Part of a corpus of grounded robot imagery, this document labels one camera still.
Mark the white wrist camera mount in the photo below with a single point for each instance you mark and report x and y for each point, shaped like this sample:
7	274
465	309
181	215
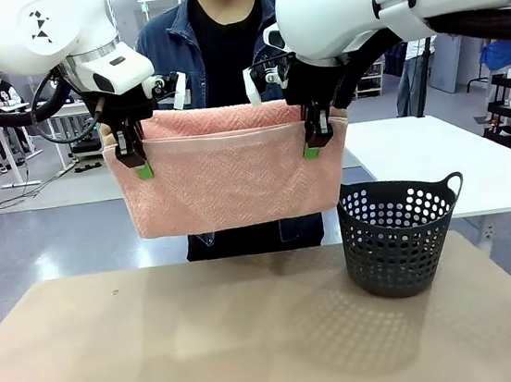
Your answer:
170	89
260	81

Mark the dark grey perforated basket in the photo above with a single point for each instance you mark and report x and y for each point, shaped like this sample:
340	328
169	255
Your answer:
386	268

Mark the blue garment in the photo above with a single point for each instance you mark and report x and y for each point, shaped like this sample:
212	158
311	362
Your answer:
500	54

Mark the white desk with cardboard box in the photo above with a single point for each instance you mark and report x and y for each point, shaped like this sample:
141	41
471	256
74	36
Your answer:
71	112

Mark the person in denim jacket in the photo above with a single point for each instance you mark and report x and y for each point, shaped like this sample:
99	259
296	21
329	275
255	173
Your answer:
223	41

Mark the person in jeans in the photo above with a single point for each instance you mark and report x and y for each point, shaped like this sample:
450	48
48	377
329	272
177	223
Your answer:
406	74

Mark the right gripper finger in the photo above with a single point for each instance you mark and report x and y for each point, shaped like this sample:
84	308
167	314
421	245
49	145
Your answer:
324	126
310	140

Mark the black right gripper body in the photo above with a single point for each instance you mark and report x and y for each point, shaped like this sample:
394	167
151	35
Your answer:
307	84

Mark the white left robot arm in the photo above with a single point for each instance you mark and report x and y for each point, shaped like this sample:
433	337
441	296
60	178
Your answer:
7	30

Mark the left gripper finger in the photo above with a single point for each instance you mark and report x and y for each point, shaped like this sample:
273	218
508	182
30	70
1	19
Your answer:
123	146
142	160

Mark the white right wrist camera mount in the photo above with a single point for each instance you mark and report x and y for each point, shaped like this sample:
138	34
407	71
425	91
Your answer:
260	81

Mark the grey door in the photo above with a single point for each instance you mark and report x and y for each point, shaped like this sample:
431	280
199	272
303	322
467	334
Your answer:
449	60

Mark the white table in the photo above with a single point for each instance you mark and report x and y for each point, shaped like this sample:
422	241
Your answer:
441	149

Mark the seated person with headset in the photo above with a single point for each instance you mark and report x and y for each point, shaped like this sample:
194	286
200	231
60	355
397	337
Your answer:
3	91

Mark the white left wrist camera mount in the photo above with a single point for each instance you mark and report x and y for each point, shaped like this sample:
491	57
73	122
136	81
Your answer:
170	89

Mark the white shelf rack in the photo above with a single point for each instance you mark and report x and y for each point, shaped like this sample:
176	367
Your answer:
370	81

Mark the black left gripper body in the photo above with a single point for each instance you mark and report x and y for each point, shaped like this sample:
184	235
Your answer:
124	105

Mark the person's left gloved hand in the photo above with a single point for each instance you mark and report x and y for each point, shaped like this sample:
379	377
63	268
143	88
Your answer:
339	115

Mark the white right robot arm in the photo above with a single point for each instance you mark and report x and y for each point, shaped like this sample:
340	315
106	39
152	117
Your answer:
331	9

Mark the person's right gloved hand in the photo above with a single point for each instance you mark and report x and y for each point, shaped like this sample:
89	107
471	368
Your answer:
108	137

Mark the pink terry towel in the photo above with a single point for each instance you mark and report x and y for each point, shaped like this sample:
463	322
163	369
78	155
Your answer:
235	179

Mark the black tripod pole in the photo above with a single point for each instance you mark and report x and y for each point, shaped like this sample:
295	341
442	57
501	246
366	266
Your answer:
425	81

